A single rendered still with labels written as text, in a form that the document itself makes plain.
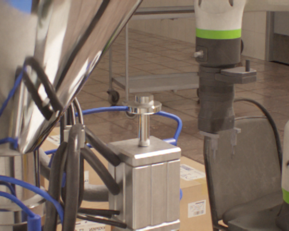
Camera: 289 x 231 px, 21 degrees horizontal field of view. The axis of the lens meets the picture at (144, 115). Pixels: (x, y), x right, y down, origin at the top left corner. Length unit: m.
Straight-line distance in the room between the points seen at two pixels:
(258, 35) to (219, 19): 7.61
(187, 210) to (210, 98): 2.07
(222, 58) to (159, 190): 0.95
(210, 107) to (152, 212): 0.97
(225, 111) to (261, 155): 1.32
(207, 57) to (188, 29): 8.73
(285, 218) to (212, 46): 0.45
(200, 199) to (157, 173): 3.03
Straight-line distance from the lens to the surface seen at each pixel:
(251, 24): 9.27
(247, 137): 2.90
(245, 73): 1.57
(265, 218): 1.86
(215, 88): 1.61
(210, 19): 1.58
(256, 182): 2.93
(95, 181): 3.36
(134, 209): 0.65
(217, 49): 1.58
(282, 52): 8.97
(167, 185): 0.66
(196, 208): 3.68
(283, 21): 8.92
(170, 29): 10.69
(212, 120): 1.62
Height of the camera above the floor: 1.60
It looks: 14 degrees down
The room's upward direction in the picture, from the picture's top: straight up
